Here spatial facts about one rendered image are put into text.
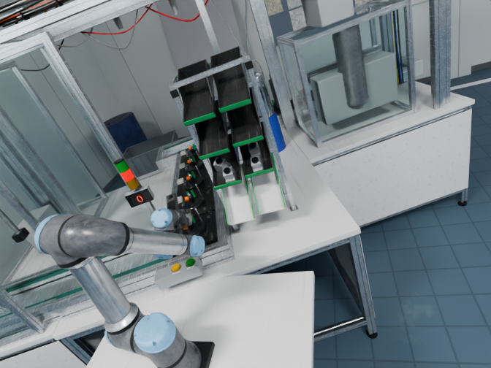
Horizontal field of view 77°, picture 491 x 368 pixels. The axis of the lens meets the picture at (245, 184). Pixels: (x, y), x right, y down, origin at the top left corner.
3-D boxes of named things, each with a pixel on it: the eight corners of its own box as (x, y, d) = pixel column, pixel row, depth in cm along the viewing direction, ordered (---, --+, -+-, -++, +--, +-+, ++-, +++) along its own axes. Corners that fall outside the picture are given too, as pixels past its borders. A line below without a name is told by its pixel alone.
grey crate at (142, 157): (182, 161, 335) (172, 142, 324) (128, 180, 338) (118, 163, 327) (183, 146, 372) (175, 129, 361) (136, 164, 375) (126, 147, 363)
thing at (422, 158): (469, 204, 238) (475, 99, 195) (332, 253, 243) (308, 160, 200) (415, 166, 297) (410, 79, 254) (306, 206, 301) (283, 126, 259)
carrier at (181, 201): (215, 211, 169) (207, 193, 163) (174, 225, 170) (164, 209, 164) (213, 189, 190) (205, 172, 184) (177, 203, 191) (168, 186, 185)
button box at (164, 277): (203, 274, 139) (197, 266, 136) (159, 290, 140) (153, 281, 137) (202, 263, 145) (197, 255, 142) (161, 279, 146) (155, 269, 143)
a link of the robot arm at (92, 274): (142, 363, 101) (50, 232, 77) (112, 353, 108) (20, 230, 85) (164, 331, 110) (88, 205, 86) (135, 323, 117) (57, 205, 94)
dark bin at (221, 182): (242, 182, 137) (237, 174, 131) (215, 190, 140) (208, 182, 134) (237, 136, 153) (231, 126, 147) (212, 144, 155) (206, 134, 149)
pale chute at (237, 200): (256, 219, 145) (254, 217, 141) (230, 225, 148) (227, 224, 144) (245, 163, 152) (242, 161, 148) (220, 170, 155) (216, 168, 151)
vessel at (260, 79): (277, 115, 209) (260, 58, 191) (257, 122, 210) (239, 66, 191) (272, 109, 222) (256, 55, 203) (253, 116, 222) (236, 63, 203)
